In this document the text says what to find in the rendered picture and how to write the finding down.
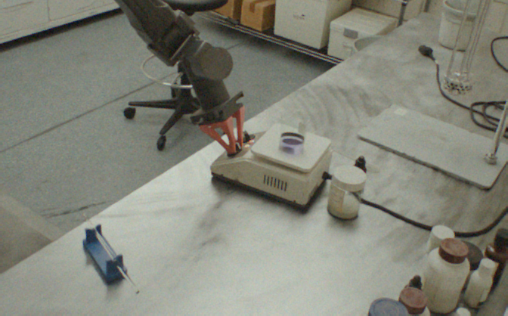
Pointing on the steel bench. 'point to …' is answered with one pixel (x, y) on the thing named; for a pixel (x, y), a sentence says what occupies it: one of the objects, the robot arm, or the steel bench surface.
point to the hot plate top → (308, 160)
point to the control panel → (242, 147)
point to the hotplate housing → (274, 177)
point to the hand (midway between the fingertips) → (234, 146)
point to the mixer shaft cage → (464, 85)
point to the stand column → (497, 138)
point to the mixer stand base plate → (435, 145)
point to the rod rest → (100, 255)
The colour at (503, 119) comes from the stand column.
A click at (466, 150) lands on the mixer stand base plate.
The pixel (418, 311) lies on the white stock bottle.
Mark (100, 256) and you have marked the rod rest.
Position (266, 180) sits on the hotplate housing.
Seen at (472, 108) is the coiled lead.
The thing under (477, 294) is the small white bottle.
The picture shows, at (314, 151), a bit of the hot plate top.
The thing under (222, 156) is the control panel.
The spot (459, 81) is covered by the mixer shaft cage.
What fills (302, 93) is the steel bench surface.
